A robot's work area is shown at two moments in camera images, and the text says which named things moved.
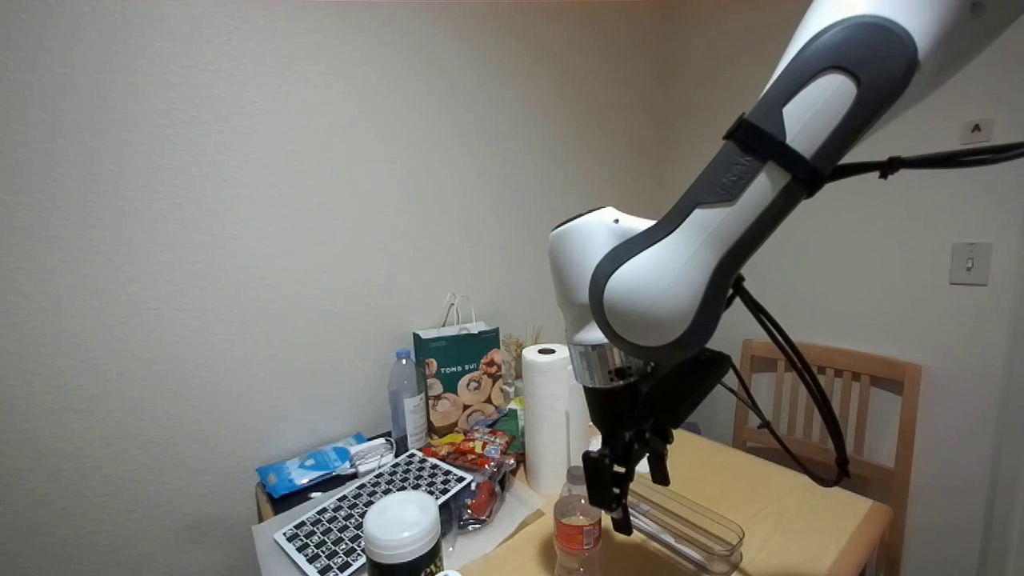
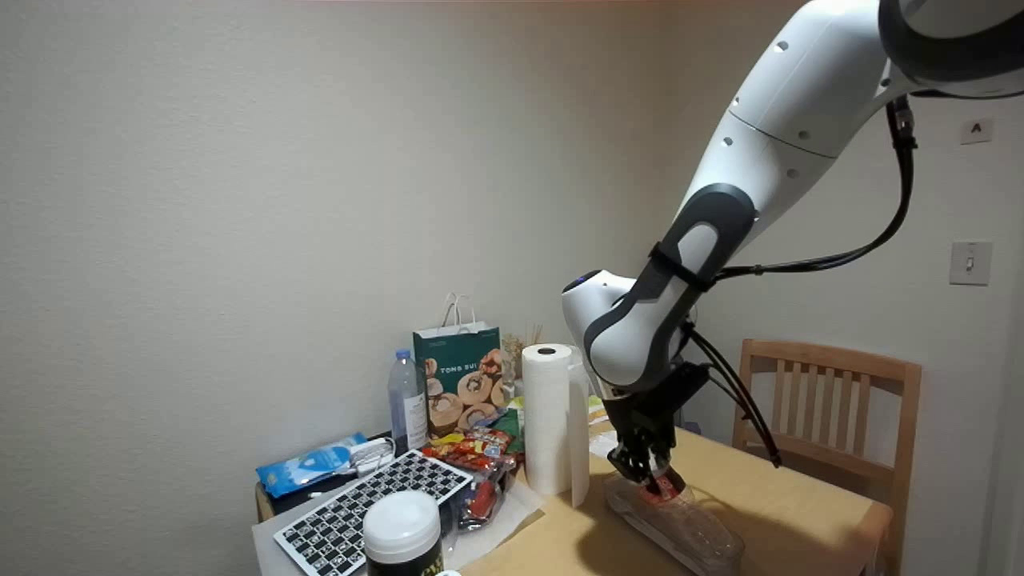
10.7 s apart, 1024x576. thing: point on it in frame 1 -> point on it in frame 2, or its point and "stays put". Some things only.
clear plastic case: x=689 y=536 stays put
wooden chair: x=835 y=418 stays put
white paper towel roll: x=553 y=407 stays put
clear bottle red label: x=576 y=525 -> x=686 y=515
